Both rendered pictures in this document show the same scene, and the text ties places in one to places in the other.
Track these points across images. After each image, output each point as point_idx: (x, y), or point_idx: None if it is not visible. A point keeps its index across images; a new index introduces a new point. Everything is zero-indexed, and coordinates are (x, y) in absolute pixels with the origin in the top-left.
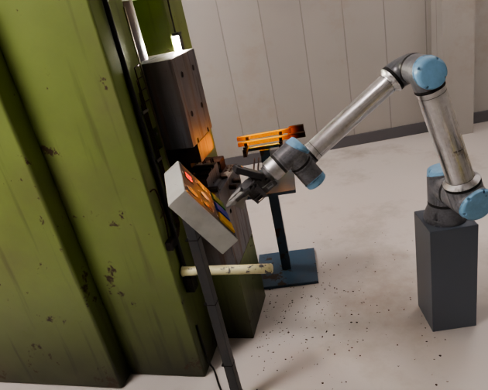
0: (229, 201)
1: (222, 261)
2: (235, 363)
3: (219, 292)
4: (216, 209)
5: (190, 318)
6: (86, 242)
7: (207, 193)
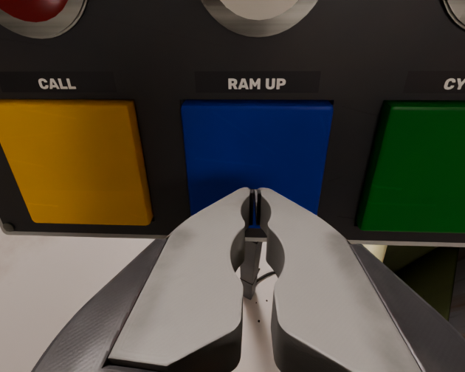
0: (231, 198)
1: None
2: (251, 286)
3: (421, 289)
4: (187, 101)
5: None
6: None
7: None
